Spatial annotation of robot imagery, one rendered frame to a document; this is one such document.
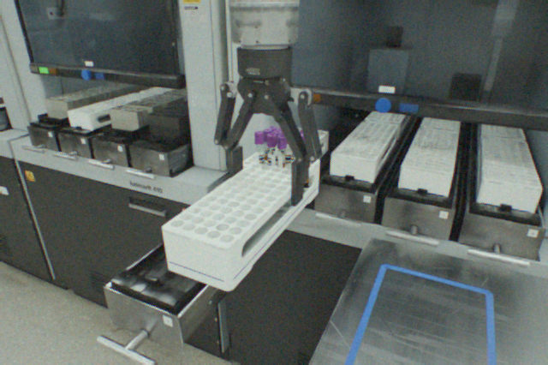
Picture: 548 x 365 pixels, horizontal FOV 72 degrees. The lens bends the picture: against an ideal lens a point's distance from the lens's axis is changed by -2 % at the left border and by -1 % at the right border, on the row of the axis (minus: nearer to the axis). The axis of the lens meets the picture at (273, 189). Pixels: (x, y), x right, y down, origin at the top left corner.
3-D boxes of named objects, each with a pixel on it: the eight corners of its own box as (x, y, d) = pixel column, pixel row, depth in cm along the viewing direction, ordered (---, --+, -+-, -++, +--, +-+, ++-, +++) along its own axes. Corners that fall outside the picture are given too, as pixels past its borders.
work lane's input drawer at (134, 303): (291, 165, 112) (292, 136, 108) (336, 174, 107) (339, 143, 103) (87, 344, 54) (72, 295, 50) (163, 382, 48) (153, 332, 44)
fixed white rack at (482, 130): (476, 126, 125) (480, 108, 122) (510, 130, 121) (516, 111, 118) (475, 156, 101) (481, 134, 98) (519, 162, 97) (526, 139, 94)
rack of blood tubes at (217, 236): (270, 181, 73) (270, 150, 71) (319, 191, 69) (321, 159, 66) (165, 268, 50) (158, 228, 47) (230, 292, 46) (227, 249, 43)
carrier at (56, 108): (75, 118, 127) (72, 100, 124) (70, 120, 125) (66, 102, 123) (53, 115, 131) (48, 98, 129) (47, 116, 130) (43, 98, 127)
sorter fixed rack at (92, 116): (137, 109, 145) (134, 92, 142) (157, 111, 141) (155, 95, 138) (70, 130, 121) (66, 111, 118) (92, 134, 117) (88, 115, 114)
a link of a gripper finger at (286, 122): (272, 90, 55) (280, 86, 54) (307, 158, 57) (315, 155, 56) (259, 95, 52) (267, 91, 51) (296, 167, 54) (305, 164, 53)
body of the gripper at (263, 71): (222, 46, 50) (226, 116, 54) (280, 50, 46) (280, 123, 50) (251, 41, 56) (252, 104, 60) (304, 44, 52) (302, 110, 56)
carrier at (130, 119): (145, 130, 115) (142, 110, 112) (139, 132, 113) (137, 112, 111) (116, 126, 119) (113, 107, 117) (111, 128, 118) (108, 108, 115)
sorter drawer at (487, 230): (466, 142, 131) (472, 116, 127) (511, 148, 126) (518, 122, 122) (455, 255, 73) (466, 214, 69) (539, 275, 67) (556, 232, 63)
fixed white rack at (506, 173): (475, 158, 99) (481, 135, 97) (519, 164, 95) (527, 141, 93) (474, 208, 75) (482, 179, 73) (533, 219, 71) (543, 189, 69)
